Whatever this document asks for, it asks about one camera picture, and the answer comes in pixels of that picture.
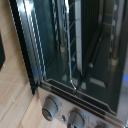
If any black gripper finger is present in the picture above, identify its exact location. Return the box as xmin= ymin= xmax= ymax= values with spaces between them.
xmin=0 ymin=31 xmax=6 ymax=72

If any grey oven knob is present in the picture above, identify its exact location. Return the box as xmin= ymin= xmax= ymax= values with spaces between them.
xmin=41 ymin=95 xmax=63 ymax=122
xmin=66 ymin=109 xmax=88 ymax=128

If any black dish rack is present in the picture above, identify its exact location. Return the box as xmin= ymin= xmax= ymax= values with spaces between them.
xmin=8 ymin=0 xmax=128 ymax=128

